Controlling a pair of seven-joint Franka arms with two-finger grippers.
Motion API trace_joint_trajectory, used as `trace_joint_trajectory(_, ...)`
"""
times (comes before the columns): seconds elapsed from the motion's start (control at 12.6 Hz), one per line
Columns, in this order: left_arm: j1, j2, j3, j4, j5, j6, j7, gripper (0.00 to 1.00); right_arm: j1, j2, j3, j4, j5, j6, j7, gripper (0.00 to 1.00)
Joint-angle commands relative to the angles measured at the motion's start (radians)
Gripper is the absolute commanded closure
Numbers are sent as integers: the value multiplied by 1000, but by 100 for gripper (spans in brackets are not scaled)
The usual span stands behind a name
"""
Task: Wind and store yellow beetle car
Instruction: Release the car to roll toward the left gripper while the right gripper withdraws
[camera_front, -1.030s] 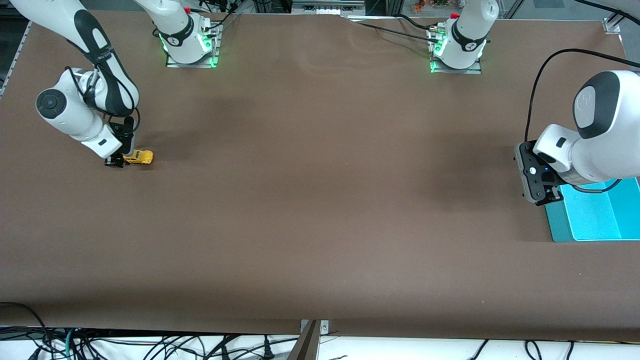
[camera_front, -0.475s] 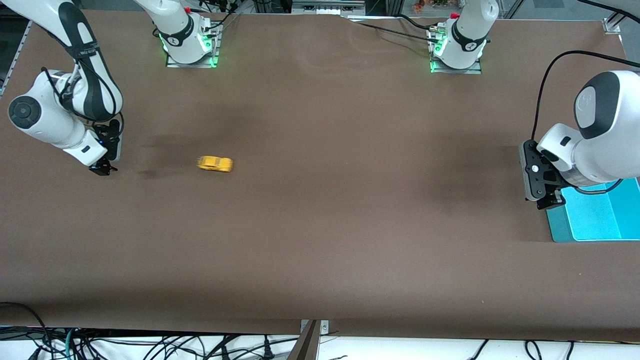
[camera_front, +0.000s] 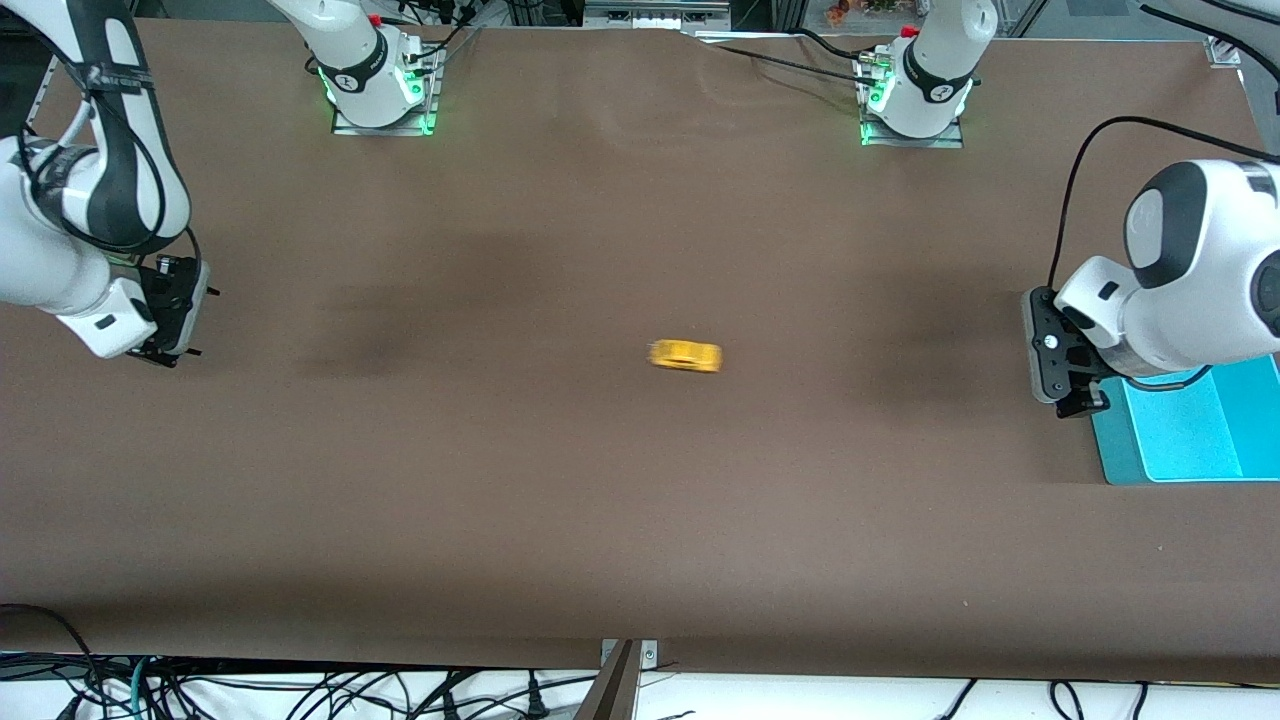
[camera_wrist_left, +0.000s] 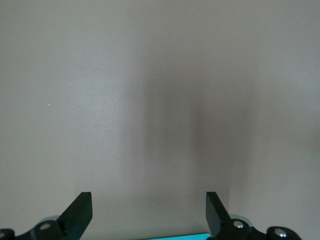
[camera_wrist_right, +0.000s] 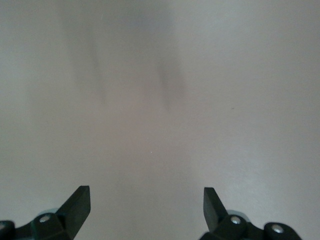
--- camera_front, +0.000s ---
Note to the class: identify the small metal table bracket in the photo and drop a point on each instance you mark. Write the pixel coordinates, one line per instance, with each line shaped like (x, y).
(648, 655)

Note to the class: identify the dark diagonal support beam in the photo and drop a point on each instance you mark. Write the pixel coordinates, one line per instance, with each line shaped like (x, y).
(610, 695)

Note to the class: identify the yellow toy beetle car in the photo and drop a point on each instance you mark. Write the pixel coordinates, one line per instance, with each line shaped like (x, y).
(685, 355)

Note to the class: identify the grey equipment box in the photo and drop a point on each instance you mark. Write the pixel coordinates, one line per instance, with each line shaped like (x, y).
(650, 15)

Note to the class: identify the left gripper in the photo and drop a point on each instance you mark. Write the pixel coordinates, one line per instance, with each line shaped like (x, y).
(1088, 385)

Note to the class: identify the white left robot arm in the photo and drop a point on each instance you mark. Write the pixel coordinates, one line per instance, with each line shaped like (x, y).
(1210, 280)

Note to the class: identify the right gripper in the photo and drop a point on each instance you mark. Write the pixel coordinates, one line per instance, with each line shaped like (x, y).
(163, 322)

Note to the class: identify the aluminium corner bracket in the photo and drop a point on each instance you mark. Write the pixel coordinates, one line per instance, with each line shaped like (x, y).
(1222, 52)

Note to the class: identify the aluminium table edge rail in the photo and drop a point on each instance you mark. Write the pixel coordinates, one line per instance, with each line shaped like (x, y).
(40, 95)

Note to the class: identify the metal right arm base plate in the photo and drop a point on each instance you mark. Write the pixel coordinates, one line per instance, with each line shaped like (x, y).
(425, 120)

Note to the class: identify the teal plastic bin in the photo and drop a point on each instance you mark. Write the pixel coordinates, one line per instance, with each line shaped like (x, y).
(1190, 440)

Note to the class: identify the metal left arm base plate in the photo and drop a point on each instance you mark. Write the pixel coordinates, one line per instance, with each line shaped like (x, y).
(950, 135)

